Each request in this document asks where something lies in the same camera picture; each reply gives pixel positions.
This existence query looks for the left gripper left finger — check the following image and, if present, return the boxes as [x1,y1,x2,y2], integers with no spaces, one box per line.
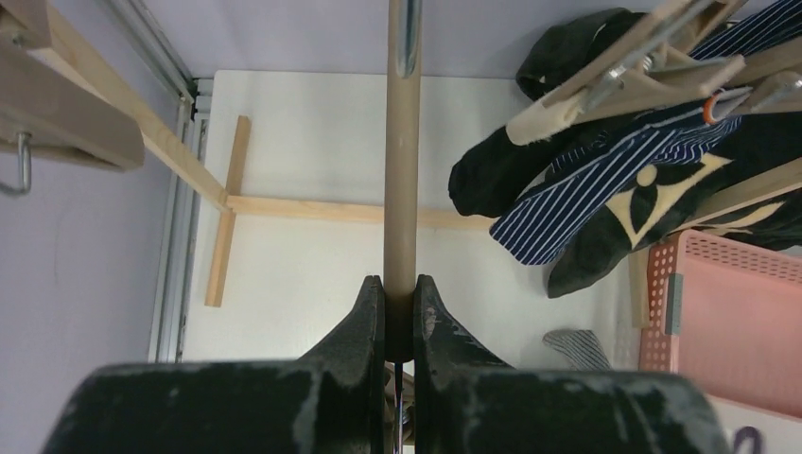
[43,276,385,453]

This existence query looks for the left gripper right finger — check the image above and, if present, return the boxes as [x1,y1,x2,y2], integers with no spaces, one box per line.
[413,275,729,453]

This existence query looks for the grey striped underwear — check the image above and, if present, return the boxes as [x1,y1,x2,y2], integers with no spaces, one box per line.
[542,329,612,371]

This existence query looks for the black underwear beige waistband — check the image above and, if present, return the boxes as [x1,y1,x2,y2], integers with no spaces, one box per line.
[448,8,643,218]

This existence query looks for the wooden clothes rack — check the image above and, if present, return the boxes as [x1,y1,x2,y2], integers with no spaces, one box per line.
[37,6,802,330]

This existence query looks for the navy striped boxer shorts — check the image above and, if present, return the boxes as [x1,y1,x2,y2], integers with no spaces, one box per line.
[488,0,802,268]

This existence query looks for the black floral blanket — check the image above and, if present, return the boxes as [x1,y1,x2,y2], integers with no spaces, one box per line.
[546,113,801,298]

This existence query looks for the pink plastic basket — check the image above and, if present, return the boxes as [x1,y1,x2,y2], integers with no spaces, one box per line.
[638,230,801,418]

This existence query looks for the aluminium frame rail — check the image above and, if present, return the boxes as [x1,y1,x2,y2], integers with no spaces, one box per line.
[99,0,215,365]

